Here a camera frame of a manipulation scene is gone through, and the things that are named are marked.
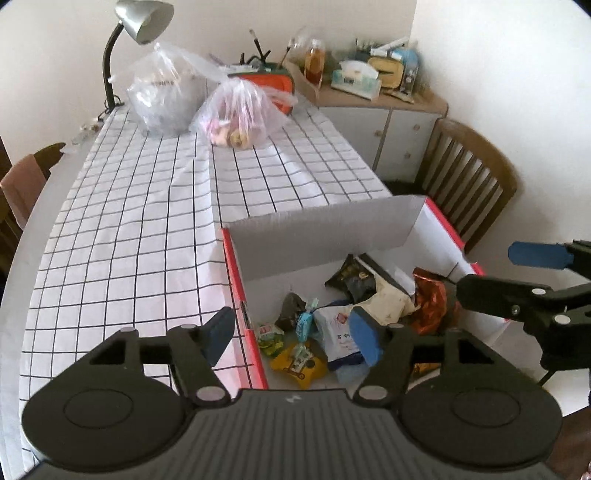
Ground small olive snack packet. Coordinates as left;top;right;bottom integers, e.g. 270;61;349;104
275;292;308;332

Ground yellow tissue box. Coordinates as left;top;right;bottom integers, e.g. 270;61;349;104
367;54;406;89

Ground red cardboard box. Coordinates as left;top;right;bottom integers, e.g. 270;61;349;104
222;195;511;391

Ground pink cloth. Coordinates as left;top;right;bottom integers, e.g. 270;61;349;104
0;154;48;232

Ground jar of amber liquid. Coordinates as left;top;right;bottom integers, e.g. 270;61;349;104
304;39;327;85

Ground clear plastic wrapper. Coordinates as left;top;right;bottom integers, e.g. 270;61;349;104
71;121;101;145

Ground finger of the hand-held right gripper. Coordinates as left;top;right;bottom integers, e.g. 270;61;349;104
455;274;591;326
508;239;591;271

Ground cream snack packet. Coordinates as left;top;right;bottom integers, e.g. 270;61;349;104
358;277;416;326

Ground clear bag of pink snacks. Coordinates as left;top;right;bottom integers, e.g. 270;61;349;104
188;76;299;150

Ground white tube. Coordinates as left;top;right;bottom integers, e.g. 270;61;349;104
368;36;410;55

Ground silver desk lamp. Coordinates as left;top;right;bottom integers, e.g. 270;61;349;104
102;0;175;110

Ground orange and green case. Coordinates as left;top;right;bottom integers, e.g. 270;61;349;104
228;69;296;114

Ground green and white tissue box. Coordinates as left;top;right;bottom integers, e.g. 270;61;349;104
331;60;383;101

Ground white and blue snack packet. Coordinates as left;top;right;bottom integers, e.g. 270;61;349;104
313;304;370;366

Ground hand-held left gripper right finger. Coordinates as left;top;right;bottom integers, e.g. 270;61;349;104
348;307;527;408

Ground white checked tablecloth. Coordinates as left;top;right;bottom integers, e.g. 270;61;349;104
21;90;391;467

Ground black snack packet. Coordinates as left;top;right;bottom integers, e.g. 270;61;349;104
324;254;382;304

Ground large clear plastic bag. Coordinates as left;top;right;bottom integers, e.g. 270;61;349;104
124;41;220;136

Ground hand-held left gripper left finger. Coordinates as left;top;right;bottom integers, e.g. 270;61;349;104
55;307;236;408

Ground small green snack packet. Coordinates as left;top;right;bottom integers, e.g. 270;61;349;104
256;323;286;357

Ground wooden chair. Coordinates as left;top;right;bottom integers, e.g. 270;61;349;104
0;142;66;274
382;117;519;253

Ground dark red snack packet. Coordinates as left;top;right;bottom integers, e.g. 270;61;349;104
410;268;463;336

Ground white cabinet with wooden top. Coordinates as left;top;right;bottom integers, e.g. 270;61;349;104
283;59;450;184

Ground small teal candy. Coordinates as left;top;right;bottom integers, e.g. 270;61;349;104
295;299;320;343

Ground blue package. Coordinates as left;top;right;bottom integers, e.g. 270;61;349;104
398;46;422;96

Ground clear round container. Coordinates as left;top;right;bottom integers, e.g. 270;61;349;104
287;25;325;66

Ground yellow snack packet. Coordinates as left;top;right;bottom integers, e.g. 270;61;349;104
269;340;329;387

